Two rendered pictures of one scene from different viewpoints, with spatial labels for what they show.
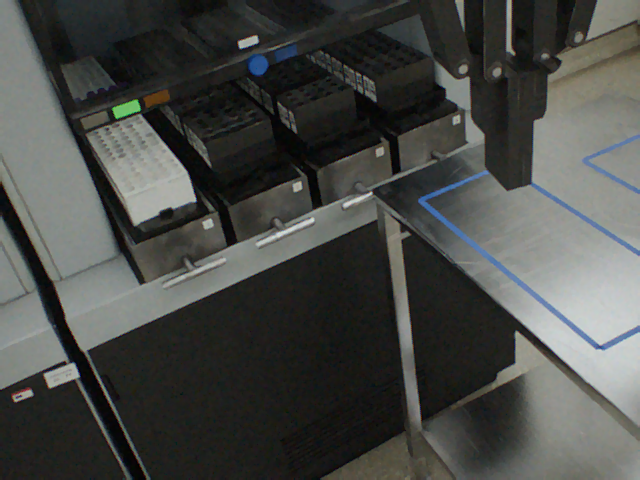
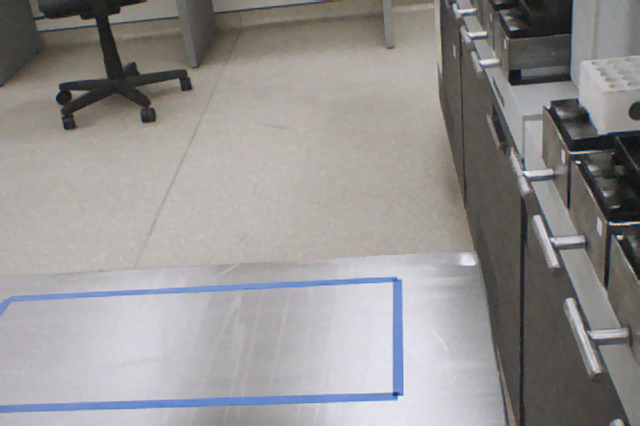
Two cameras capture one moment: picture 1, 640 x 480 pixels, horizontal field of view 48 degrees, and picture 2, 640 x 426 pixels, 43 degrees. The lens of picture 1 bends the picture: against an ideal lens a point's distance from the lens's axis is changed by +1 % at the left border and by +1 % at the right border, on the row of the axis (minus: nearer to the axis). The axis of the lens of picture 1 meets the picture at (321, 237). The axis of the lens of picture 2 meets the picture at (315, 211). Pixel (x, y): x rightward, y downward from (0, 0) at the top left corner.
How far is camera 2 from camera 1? 1.23 m
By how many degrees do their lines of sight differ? 93
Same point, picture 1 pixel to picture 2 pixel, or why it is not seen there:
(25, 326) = (534, 104)
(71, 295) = not seen: hidden behind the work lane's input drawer
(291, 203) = (594, 241)
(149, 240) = (547, 114)
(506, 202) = (294, 350)
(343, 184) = (621, 303)
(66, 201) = (609, 37)
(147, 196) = (585, 79)
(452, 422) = not seen: outside the picture
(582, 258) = (108, 355)
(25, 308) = not seen: hidden behind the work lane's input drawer
